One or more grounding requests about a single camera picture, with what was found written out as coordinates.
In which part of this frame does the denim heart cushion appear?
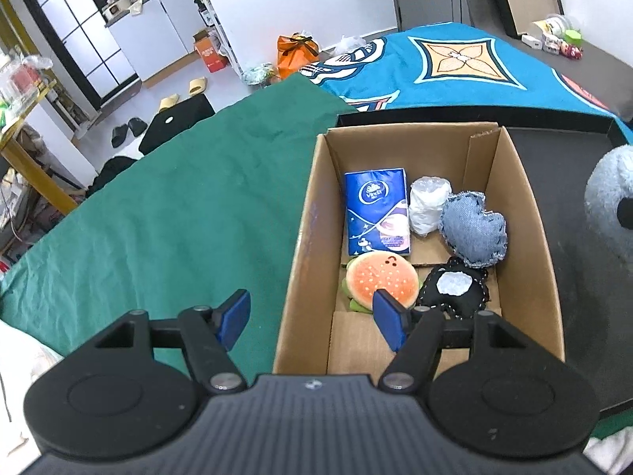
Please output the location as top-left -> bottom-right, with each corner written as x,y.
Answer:
439,191 -> 508,265

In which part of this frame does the green cloth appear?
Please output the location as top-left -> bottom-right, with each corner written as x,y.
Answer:
0,73 -> 633,439

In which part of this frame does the white cup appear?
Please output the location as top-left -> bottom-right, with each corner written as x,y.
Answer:
541,14 -> 572,38

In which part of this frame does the burger plush toy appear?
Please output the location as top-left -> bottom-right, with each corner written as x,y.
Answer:
340,250 -> 421,315

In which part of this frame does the white cloth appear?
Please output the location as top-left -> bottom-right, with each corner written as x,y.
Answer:
0,319 -> 65,456

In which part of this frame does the white cabinet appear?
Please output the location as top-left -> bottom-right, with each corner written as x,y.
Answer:
106,0 -> 238,82

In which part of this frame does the dark cloth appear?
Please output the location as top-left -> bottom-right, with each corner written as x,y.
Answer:
86,156 -> 144,196

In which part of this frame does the black round pouch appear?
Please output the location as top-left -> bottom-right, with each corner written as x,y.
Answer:
414,256 -> 491,320

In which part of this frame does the orange bag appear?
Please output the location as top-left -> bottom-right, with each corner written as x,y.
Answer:
276,32 -> 321,80

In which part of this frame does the clear plastic bag with greens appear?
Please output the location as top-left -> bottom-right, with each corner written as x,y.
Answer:
241,63 -> 275,85

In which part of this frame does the blue printed blanket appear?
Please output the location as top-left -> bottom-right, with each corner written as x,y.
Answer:
299,21 -> 633,144

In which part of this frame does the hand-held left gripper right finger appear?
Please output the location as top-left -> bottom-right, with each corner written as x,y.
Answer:
372,289 -> 562,394

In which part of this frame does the white plastic roll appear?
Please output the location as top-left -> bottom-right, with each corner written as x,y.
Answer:
408,175 -> 453,237

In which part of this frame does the grey plush toy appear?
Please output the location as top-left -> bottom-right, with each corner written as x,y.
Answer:
584,144 -> 633,263

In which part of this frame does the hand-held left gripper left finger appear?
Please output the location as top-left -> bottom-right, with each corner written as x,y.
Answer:
91,288 -> 252,394

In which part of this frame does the yellow metal rack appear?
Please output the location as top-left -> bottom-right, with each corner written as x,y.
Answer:
0,0 -> 80,216

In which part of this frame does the cardboard box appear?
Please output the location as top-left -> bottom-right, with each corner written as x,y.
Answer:
272,121 -> 566,376

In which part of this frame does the black case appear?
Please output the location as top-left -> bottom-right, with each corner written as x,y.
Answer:
138,94 -> 216,155

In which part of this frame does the black shallow tray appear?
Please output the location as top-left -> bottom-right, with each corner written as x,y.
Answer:
335,108 -> 633,421

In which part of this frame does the black framed glass door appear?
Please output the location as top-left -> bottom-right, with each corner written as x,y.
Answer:
17,0 -> 142,107

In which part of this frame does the white plastic bag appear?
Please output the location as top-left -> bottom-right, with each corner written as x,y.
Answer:
334,34 -> 367,55

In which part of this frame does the blue tissue pack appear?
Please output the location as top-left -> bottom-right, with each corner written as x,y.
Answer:
343,167 -> 412,257

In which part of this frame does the row of small figurines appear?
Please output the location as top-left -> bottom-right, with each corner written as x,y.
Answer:
544,40 -> 584,59

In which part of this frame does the orange carton box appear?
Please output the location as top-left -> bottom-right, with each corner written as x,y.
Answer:
193,30 -> 231,74

